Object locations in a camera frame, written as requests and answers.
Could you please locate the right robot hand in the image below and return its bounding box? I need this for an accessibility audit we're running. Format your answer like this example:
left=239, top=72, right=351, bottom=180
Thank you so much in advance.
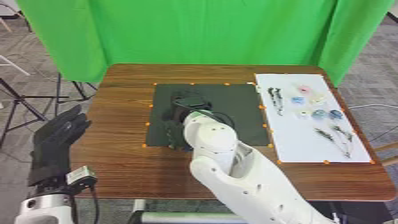
left=159, top=99, right=198, bottom=151

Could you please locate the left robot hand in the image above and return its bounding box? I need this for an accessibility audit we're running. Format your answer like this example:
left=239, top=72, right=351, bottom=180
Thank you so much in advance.
left=24, top=104, right=94, bottom=188

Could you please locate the dark mat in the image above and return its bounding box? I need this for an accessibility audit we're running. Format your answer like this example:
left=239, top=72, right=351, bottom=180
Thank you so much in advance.
left=142, top=83, right=273, bottom=148

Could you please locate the black tripod stand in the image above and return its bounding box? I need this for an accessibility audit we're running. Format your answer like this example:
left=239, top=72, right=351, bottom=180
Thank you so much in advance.
left=0, top=72, right=99, bottom=148

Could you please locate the green sprig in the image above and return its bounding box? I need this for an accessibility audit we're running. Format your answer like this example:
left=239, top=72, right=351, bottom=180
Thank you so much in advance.
left=312, top=127, right=351, bottom=159
left=273, top=87, right=286, bottom=117
left=328, top=124, right=357, bottom=153
left=266, top=87, right=277, bottom=108

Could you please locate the white sheet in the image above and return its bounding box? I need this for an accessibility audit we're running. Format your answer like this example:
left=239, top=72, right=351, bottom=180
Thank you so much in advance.
left=252, top=72, right=374, bottom=164

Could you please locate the pink flower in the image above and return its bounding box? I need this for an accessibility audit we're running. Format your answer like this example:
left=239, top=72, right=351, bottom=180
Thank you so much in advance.
left=294, top=83, right=316, bottom=96

